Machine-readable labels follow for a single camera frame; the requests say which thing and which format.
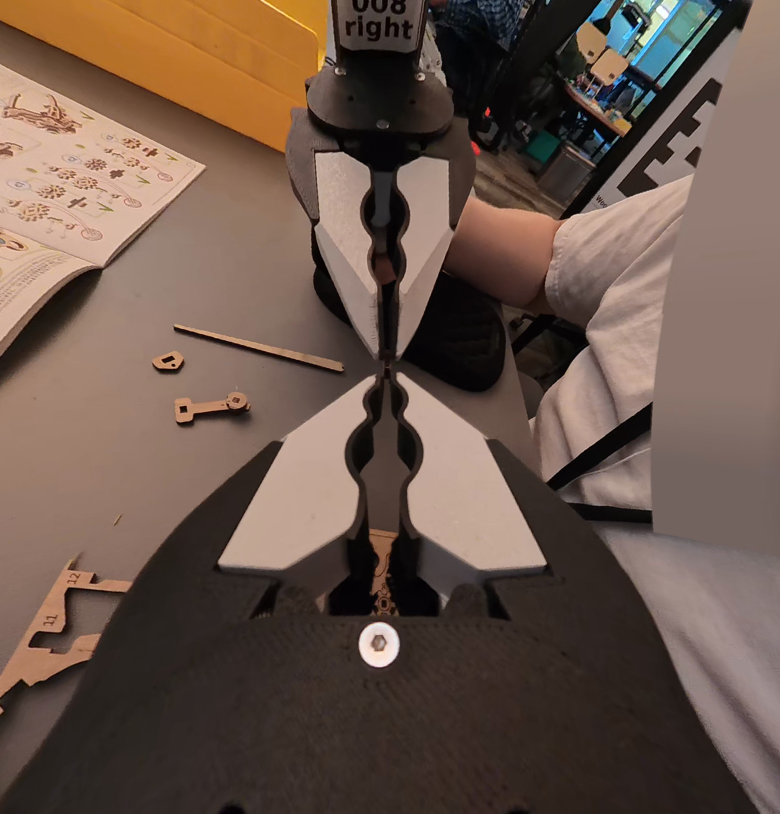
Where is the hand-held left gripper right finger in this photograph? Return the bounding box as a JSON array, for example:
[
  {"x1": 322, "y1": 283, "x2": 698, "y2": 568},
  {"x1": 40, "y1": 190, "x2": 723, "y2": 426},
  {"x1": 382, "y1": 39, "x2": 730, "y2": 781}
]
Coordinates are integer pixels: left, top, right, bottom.
[{"x1": 393, "y1": 372, "x2": 548, "y2": 616}]

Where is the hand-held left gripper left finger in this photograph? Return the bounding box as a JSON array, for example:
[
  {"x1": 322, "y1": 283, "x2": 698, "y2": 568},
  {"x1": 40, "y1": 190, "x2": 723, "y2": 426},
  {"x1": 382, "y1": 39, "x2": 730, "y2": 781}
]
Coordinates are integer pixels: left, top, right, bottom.
[{"x1": 218, "y1": 375, "x2": 381, "y2": 618}]

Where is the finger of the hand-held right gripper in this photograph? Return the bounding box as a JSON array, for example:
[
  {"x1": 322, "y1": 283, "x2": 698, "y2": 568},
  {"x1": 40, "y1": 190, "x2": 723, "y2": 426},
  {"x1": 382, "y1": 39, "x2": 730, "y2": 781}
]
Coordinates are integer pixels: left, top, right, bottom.
[
  {"x1": 395, "y1": 155, "x2": 458, "y2": 360},
  {"x1": 313, "y1": 151, "x2": 382, "y2": 357}
]

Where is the pointed wooden stick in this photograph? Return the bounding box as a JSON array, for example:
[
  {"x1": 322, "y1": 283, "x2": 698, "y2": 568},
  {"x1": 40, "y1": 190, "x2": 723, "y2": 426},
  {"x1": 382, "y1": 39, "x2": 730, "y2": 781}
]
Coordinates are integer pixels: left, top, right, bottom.
[{"x1": 173, "y1": 324, "x2": 345, "y2": 374}]

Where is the laser-cut wooden parts sheet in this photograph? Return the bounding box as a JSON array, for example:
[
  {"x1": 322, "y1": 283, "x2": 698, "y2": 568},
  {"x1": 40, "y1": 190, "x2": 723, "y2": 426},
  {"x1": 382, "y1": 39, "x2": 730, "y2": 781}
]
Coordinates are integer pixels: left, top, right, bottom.
[{"x1": 0, "y1": 529, "x2": 401, "y2": 727}]

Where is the person's right forearm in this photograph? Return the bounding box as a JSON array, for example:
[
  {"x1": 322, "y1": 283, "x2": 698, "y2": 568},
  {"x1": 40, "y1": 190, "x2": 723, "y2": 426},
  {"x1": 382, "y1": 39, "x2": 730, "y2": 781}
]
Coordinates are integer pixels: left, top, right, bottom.
[{"x1": 446, "y1": 194, "x2": 565, "y2": 314}]

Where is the wooden key-shaped part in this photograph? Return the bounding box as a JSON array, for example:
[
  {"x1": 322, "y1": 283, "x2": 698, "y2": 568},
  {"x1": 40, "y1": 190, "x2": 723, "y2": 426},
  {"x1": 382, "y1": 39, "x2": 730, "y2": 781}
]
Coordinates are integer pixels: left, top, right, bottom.
[{"x1": 173, "y1": 391, "x2": 251, "y2": 426}]

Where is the yellow plastic bin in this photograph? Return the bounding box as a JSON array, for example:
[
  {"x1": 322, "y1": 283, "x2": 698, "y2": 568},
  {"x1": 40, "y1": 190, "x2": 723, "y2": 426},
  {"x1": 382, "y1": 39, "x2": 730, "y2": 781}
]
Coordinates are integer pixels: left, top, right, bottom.
[{"x1": 0, "y1": 0, "x2": 328, "y2": 153}]

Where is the framed marker sign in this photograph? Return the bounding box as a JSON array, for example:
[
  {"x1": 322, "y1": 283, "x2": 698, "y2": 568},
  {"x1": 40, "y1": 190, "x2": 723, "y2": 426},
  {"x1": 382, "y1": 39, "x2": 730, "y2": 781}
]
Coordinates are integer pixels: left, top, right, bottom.
[{"x1": 565, "y1": 28, "x2": 742, "y2": 220}]

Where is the illustrated instruction booklet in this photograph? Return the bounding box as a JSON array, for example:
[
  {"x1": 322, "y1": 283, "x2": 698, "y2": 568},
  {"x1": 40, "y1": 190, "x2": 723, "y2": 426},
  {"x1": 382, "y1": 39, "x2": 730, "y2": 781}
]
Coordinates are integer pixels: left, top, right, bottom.
[{"x1": 0, "y1": 64, "x2": 207, "y2": 377}]

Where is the black strap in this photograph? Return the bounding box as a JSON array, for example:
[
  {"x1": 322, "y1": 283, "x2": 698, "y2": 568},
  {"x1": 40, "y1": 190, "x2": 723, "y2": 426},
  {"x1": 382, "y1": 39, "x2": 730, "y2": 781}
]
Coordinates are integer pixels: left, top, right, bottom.
[{"x1": 545, "y1": 404, "x2": 654, "y2": 524}]

